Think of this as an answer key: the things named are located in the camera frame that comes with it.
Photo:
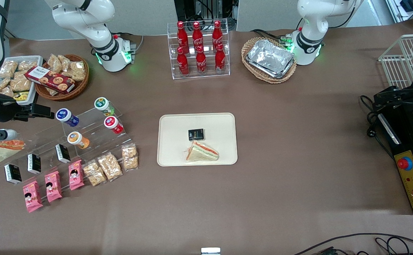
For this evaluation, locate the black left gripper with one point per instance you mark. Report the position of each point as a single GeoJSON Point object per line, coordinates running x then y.
{"type": "Point", "coordinates": [410, 92]}

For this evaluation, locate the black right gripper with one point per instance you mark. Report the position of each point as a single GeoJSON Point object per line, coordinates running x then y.
{"type": "Point", "coordinates": [8, 110]}

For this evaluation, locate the green gum bottle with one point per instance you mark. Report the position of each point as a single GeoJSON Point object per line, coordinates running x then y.
{"type": "Point", "coordinates": [101, 103]}

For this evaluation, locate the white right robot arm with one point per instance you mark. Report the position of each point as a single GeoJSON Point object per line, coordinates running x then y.
{"type": "Point", "coordinates": [85, 14]}

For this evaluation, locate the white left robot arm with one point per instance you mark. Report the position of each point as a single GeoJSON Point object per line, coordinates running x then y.
{"type": "Point", "coordinates": [312, 21]}

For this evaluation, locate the blue gum bottle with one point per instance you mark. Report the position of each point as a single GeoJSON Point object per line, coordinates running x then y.
{"type": "Point", "coordinates": [64, 115]}

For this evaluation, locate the orange gum bottle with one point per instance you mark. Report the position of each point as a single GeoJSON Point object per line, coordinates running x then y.
{"type": "Point", "coordinates": [74, 137]}

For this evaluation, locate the red gum bottle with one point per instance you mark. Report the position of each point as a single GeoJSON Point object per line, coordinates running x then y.
{"type": "Point", "coordinates": [111, 123]}

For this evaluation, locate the aluminium foil tray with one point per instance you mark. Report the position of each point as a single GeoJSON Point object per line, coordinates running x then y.
{"type": "Point", "coordinates": [270, 58]}

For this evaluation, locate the cream plastic tray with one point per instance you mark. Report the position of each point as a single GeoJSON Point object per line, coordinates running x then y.
{"type": "Point", "coordinates": [178, 141]}

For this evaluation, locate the black flat gum pack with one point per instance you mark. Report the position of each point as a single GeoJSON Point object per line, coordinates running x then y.
{"type": "Point", "coordinates": [196, 134]}

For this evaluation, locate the grey plastic bin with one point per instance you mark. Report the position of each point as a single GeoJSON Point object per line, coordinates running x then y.
{"type": "Point", "coordinates": [32, 94]}

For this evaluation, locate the clear wrapped puffed snack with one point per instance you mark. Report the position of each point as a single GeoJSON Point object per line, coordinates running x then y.
{"type": "Point", "coordinates": [64, 62]}
{"type": "Point", "coordinates": [52, 91]}
{"type": "Point", "coordinates": [0, 85]}
{"type": "Point", "coordinates": [21, 84]}
{"type": "Point", "coordinates": [77, 71]}
{"type": "Point", "coordinates": [27, 65]}
{"type": "Point", "coordinates": [7, 92]}
{"type": "Point", "coordinates": [54, 63]}
{"type": "Point", "coordinates": [8, 69]}

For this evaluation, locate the yellow snack packet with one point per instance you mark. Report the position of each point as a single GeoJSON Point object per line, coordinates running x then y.
{"type": "Point", "coordinates": [21, 96]}

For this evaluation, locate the clear acrylic stepped stand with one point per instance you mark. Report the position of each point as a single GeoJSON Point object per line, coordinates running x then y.
{"type": "Point", "coordinates": [46, 135]}

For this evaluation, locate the dark red cookie box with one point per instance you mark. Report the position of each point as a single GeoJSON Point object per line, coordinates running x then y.
{"type": "Point", "coordinates": [50, 79]}

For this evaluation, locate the dark brown wicker basket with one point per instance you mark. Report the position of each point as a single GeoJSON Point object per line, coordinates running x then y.
{"type": "Point", "coordinates": [80, 88]}

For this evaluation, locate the black white small carton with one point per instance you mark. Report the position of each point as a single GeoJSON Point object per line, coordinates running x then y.
{"type": "Point", "coordinates": [63, 153]}
{"type": "Point", "coordinates": [34, 163]}
{"type": "Point", "coordinates": [12, 174]}

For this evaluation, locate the wrapped triangle sandwich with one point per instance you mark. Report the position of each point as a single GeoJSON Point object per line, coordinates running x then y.
{"type": "Point", "coordinates": [201, 153]}
{"type": "Point", "coordinates": [0, 151]}

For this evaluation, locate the red emergency stop button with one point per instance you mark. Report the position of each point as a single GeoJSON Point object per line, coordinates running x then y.
{"type": "Point", "coordinates": [404, 163]}

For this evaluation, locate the pink snack packet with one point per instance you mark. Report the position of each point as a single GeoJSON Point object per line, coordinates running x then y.
{"type": "Point", "coordinates": [32, 196]}
{"type": "Point", "coordinates": [76, 175]}
{"type": "Point", "coordinates": [53, 186]}

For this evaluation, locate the clear wrapped rice cracker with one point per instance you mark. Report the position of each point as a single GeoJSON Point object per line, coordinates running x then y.
{"type": "Point", "coordinates": [94, 173]}

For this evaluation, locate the peanut snack bag middle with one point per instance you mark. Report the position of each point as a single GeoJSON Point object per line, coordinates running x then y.
{"type": "Point", "coordinates": [110, 166]}

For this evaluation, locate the peanut snack bag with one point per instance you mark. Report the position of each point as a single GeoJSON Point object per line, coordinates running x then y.
{"type": "Point", "coordinates": [110, 166]}
{"type": "Point", "coordinates": [129, 157]}

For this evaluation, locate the peanut snack bag right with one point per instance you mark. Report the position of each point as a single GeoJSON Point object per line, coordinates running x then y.
{"type": "Point", "coordinates": [129, 157]}

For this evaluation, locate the light tan wicker basket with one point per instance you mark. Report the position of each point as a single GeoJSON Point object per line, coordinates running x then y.
{"type": "Point", "coordinates": [250, 72]}

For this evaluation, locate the red cola bottle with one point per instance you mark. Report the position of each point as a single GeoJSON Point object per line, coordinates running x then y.
{"type": "Point", "coordinates": [183, 63]}
{"type": "Point", "coordinates": [220, 60]}
{"type": "Point", "coordinates": [197, 36]}
{"type": "Point", "coordinates": [201, 63]}
{"type": "Point", "coordinates": [217, 34]}
{"type": "Point", "coordinates": [182, 37]}

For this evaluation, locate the clear acrylic bottle rack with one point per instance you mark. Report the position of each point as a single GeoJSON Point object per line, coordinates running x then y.
{"type": "Point", "coordinates": [210, 75]}

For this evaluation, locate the black equipment rack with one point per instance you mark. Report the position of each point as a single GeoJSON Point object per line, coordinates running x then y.
{"type": "Point", "coordinates": [199, 10]}

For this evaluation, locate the small white device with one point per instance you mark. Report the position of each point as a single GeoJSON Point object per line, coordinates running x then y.
{"type": "Point", "coordinates": [210, 251]}

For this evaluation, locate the metal frame shelf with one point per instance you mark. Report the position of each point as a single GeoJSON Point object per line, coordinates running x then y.
{"type": "Point", "coordinates": [410, 9]}

